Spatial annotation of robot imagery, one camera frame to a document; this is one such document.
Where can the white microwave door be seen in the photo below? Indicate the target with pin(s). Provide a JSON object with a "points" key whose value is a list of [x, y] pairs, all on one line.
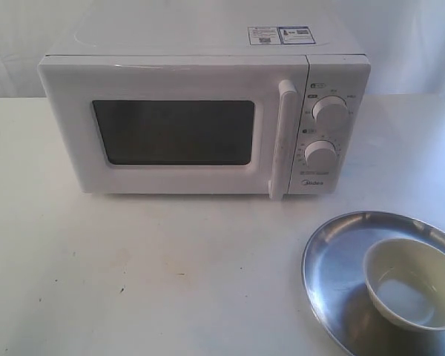
{"points": [[178, 125]]}

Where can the white ceramic bowl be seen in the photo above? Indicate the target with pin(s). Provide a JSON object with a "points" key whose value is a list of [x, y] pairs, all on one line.
{"points": [[405, 280]]}

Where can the white microwave oven body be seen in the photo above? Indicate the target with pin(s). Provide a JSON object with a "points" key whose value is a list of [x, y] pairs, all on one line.
{"points": [[334, 70]]}

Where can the lower white control knob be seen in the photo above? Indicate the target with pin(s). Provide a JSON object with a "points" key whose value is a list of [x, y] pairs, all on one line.
{"points": [[320, 154]]}

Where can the white control knob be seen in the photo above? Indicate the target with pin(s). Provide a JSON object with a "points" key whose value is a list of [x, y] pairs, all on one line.
{"points": [[320, 154], [330, 112]]}

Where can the upper white control knob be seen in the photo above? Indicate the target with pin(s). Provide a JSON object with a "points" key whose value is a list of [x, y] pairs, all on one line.
{"points": [[330, 112]]}

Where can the round stainless steel tray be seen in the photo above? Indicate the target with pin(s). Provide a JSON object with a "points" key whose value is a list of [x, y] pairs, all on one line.
{"points": [[332, 272]]}

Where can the blue white label sticker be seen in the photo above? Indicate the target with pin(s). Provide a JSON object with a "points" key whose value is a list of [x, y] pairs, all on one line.
{"points": [[278, 35]]}

